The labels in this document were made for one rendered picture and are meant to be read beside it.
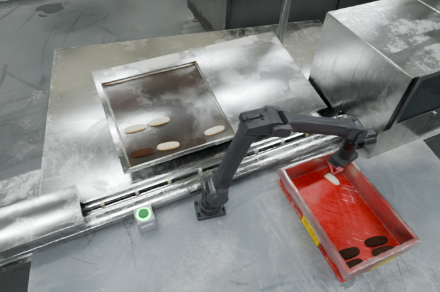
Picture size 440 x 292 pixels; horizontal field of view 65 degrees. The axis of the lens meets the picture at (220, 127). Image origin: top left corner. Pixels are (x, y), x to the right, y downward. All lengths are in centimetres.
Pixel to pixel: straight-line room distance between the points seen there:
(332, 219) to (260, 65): 89
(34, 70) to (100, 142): 213
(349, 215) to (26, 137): 245
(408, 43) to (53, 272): 163
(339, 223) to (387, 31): 85
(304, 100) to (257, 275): 91
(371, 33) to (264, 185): 80
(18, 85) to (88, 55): 146
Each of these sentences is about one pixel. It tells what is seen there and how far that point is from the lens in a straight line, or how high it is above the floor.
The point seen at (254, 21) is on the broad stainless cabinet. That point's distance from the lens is 335.
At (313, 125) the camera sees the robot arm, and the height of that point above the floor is 126.
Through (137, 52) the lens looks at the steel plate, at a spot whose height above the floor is 82.
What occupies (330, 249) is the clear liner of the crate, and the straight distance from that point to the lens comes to 135.
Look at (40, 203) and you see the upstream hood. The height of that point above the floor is 92.
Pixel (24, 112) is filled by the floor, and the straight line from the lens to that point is 334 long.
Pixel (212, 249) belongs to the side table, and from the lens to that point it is 138.
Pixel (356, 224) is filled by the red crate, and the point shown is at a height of 82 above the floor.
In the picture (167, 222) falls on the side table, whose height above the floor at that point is 82.
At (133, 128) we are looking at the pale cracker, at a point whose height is 93.
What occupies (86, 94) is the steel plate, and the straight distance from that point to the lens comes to 201.
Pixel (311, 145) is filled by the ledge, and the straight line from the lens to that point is 167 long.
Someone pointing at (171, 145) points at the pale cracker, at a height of 91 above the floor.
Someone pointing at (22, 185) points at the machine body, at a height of 82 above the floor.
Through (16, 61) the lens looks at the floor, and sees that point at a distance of 397.
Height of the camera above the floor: 209
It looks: 47 degrees down
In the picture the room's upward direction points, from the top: 3 degrees clockwise
